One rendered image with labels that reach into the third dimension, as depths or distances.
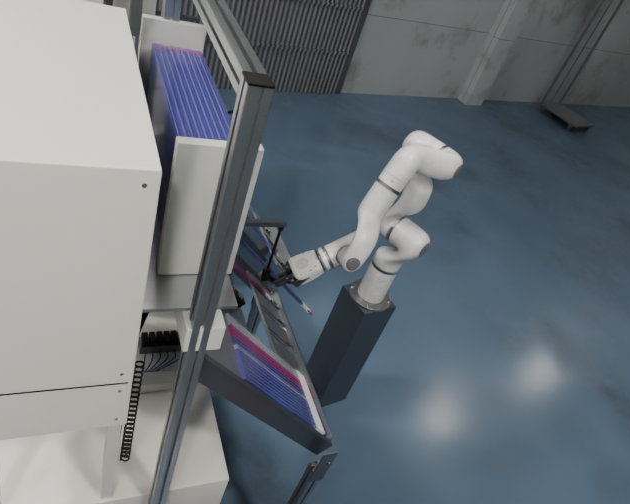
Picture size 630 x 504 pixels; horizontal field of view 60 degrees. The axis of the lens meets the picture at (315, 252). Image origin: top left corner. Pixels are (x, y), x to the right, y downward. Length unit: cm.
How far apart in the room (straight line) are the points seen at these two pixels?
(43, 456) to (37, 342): 72
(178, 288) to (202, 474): 79
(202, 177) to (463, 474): 227
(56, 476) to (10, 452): 15
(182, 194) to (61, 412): 57
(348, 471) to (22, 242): 202
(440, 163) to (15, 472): 156
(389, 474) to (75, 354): 189
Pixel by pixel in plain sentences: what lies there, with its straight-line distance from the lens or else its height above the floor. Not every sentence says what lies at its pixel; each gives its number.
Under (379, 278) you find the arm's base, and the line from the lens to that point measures 225.
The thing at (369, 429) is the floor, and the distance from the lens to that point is 285.
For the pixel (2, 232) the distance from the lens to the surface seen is 96.
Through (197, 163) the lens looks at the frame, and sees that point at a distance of 102.
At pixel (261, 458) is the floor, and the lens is 259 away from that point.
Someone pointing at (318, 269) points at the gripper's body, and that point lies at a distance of 181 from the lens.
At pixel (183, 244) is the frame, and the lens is 113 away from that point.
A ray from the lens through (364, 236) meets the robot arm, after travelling 174.
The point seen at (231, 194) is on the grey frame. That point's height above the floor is 171.
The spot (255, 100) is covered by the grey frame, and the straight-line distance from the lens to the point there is 80.
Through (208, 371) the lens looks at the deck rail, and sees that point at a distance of 129.
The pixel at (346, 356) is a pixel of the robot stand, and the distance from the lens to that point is 251.
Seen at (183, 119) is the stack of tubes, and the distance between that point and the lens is 118.
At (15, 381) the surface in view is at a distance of 124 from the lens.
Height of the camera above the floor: 220
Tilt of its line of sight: 37 degrees down
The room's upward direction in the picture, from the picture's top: 21 degrees clockwise
